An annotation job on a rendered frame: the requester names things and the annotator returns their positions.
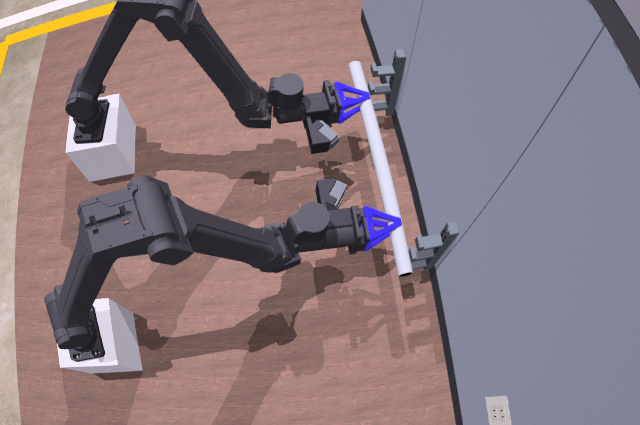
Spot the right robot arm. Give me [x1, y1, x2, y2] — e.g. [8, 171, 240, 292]
[44, 175, 353, 362]

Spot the light grey metal bar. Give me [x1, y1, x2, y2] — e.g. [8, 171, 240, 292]
[348, 61, 413, 277]

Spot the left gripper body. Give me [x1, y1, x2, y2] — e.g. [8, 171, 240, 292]
[301, 80, 342, 127]

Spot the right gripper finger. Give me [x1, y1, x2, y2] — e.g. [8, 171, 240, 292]
[364, 219, 390, 251]
[363, 206, 402, 242]

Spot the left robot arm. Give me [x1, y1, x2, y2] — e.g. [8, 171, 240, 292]
[65, 0, 339, 154]

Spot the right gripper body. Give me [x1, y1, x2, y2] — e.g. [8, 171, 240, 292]
[324, 206, 370, 254]

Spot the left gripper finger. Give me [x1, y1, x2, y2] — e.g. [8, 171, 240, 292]
[335, 82, 370, 111]
[338, 97, 360, 124]

